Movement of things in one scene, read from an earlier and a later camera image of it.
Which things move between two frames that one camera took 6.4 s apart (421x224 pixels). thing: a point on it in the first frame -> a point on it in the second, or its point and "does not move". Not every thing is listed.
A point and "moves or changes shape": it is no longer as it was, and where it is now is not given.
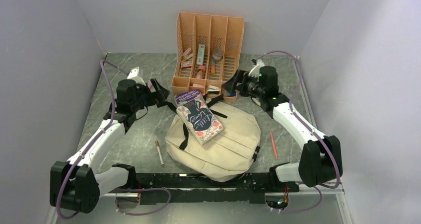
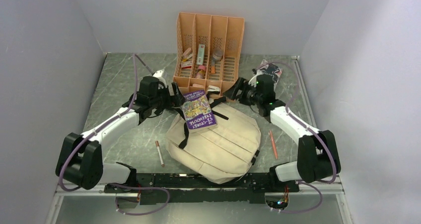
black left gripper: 157,96 -> 174,100
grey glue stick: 217,54 does not move
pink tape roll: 201,72 does not move
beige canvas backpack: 227,156 does not move
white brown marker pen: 157,144 does not move
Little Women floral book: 201,123 moves or changes shape
